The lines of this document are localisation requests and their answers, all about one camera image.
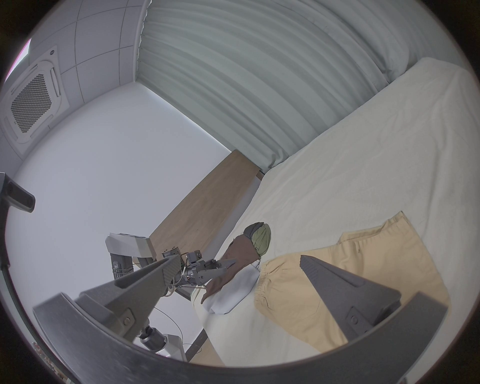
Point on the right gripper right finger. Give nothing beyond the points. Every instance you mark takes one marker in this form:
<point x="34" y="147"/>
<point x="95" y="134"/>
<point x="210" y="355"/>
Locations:
<point x="348" y="300"/>

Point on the white ceiling air conditioner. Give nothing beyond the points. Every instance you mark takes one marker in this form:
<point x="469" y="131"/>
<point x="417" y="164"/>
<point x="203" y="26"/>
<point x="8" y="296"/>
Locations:
<point x="33" y="101"/>

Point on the dark brown garment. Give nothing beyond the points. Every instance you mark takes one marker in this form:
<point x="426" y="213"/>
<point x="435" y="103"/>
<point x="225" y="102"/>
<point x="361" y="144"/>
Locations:
<point x="240" y="255"/>

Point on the black garment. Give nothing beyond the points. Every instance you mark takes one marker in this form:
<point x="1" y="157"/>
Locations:
<point x="252" y="229"/>

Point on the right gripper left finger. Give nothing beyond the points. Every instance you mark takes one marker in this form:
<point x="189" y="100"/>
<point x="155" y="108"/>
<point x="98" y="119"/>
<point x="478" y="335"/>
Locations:
<point x="127" y="303"/>

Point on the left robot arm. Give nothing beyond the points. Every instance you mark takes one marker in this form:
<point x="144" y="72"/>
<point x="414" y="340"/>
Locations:
<point x="127" y="245"/>

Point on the pale grey curtain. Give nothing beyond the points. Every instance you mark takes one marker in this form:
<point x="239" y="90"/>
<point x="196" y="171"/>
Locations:
<point x="243" y="75"/>
<point x="386" y="33"/>

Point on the green garment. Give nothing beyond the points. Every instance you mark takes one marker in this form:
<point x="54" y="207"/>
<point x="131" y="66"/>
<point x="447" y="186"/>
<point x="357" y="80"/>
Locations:
<point x="262" y="240"/>

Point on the white garment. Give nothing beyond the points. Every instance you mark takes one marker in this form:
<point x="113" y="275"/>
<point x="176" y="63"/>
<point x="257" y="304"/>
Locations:
<point x="232" y="292"/>

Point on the bed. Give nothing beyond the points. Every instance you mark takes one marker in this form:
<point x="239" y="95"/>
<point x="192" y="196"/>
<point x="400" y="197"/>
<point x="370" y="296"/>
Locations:
<point x="356" y="150"/>

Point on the beige shorts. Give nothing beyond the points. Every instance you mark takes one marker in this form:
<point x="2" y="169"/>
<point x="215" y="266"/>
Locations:
<point x="300" y="300"/>

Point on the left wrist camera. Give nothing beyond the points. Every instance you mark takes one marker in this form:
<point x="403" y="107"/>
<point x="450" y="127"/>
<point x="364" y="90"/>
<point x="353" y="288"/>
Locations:
<point x="195" y="256"/>

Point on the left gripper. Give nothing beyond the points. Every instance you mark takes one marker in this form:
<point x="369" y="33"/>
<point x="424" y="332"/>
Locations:
<point x="195" y="273"/>

